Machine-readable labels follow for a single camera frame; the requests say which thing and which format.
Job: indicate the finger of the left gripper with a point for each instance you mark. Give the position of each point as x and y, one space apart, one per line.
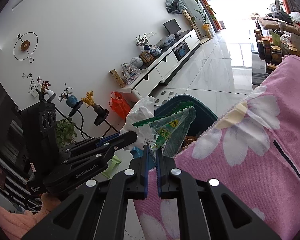
110 138
122 141

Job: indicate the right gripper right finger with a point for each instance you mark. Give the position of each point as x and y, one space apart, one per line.
207 209

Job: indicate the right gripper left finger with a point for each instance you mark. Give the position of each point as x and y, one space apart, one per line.
96 210

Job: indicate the white tissue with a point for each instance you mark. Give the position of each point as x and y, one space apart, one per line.
136 122

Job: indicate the green clear candy wrapper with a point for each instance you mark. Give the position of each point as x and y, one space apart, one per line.
170 131

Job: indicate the pink left sleeve forearm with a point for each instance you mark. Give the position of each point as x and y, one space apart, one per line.
15 225

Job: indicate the person's left hand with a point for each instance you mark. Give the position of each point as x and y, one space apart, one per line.
49 202

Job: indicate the white tv cabinet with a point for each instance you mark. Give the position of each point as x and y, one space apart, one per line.
162 68

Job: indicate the pink floral tablecloth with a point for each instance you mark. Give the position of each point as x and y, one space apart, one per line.
254 150

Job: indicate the small black monitor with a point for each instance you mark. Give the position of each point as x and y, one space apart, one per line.
172 27

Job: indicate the left orange grey curtain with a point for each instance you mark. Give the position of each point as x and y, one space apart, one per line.
211 14

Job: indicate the tall leafy potted plant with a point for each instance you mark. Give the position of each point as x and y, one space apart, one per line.
203 18

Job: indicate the coffee table with jars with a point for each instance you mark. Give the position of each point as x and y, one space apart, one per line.
271 49

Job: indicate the round wall clock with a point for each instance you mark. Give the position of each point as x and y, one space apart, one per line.
25 46

